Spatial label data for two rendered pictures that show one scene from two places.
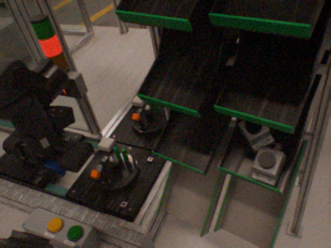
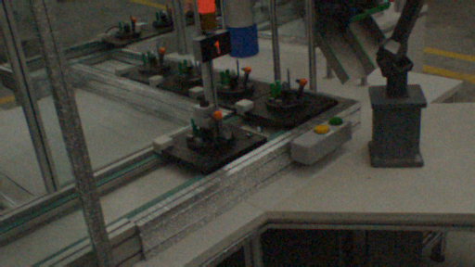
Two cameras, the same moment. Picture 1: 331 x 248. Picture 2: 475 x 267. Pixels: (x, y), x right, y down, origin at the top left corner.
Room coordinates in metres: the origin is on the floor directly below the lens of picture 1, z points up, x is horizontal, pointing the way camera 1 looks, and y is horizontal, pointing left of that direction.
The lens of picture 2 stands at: (0.34, 1.80, 1.65)
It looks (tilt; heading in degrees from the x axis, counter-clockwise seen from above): 25 degrees down; 287
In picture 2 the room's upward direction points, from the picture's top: 6 degrees counter-clockwise
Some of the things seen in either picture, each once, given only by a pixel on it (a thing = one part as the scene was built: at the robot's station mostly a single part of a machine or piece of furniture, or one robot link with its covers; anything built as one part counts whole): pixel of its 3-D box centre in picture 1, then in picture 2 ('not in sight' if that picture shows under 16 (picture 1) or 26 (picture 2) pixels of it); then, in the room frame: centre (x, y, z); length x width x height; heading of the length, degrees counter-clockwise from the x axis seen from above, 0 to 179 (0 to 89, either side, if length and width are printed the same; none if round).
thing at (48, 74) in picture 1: (29, 80); not in sight; (0.49, 0.22, 1.43); 0.12 x 0.08 x 0.11; 153
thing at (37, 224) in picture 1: (59, 231); (322, 139); (0.51, 0.36, 0.93); 0.21 x 0.07 x 0.06; 59
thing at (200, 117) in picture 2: not in sight; (203, 112); (0.83, 0.46, 1.06); 0.08 x 0.04 x 0.07; 149
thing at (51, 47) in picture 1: (50, 44); (206, 3); (0.85, 0.28, 1.33); 0.05 x 0.05 x 0.05
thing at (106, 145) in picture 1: (114, 164); (285, 92); (0.64, 0.18, 1.01); 0.24 x 0.24 x 0.13; 59
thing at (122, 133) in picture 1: (148, 114); (233, 79); (0.85, 0.05, 1.01); 0.24 x 0.24 x 0.13; 59
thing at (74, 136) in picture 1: (38, 152); (210, 144); (0.82, 0.46, 0.96); 0.24 x 0.24 x 0.02; 59
